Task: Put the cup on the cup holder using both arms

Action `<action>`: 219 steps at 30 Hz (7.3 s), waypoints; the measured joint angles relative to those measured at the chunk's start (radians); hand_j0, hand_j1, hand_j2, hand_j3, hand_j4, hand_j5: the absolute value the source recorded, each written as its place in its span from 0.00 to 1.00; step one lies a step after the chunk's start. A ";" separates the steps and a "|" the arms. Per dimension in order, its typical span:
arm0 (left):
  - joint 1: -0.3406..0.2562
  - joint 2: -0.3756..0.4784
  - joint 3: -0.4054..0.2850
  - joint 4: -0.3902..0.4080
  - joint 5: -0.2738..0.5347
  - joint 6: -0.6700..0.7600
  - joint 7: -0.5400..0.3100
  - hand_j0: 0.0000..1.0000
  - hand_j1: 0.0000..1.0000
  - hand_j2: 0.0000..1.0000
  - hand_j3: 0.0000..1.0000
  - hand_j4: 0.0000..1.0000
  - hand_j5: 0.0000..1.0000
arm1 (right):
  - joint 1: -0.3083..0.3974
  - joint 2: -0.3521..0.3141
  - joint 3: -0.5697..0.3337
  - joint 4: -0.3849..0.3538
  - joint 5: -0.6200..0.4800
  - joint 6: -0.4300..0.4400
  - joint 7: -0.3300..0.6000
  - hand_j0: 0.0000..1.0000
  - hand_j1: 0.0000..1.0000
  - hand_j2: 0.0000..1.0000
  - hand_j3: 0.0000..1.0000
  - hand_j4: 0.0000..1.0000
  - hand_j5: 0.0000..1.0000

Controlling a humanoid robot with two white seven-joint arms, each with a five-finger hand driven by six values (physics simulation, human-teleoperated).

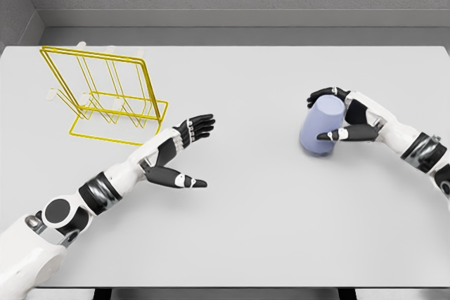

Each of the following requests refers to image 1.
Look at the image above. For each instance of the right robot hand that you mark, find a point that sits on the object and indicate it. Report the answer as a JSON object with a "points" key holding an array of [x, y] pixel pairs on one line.
{"points": [[358, 117]]}

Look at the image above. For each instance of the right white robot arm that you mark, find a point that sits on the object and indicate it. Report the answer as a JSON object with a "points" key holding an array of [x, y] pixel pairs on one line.
{"points": [[418, 145]]}

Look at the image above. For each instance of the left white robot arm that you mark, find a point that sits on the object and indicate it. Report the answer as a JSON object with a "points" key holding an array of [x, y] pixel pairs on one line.
{"points": [[70, 208]]}

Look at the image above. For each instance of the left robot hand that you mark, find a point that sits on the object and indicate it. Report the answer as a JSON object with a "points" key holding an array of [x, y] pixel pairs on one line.
{"points": [[168, 149]]}

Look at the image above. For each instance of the light blue cup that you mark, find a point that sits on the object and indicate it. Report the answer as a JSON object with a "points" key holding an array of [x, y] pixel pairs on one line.
{"points": [[320, 125]]}

